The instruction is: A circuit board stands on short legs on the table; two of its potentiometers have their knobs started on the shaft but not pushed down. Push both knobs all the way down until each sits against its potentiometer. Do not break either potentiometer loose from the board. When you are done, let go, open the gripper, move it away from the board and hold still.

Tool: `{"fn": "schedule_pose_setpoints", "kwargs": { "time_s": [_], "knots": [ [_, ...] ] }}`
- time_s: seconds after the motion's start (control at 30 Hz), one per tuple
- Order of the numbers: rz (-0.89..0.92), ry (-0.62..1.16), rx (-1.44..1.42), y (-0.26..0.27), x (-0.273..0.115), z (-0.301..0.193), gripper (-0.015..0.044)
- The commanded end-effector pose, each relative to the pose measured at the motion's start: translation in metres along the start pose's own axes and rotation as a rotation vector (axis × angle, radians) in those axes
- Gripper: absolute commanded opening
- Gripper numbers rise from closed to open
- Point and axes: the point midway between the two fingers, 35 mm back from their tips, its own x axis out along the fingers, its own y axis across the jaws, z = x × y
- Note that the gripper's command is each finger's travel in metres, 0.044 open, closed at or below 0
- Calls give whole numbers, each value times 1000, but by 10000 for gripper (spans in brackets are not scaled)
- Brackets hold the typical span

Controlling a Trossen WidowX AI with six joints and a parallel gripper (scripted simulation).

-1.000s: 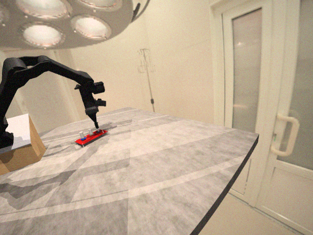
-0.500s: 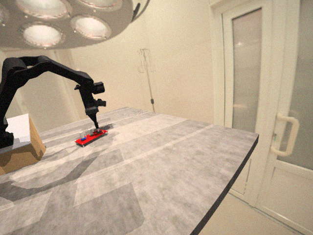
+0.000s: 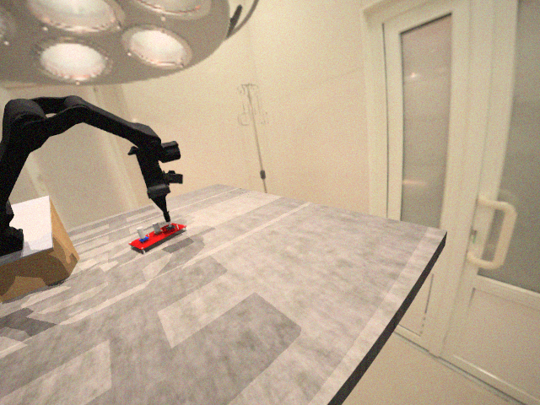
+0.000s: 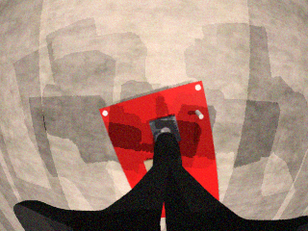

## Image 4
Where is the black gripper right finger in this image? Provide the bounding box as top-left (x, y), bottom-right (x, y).
top-left (165, 158), bottom-right (308, 231)

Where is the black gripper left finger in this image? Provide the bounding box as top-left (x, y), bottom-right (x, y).
top-left (13, 157), bottom-right (169, 231)

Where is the red circuit board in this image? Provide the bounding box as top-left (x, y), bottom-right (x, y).
top-left (99, 81), bottom-right (219, 200)

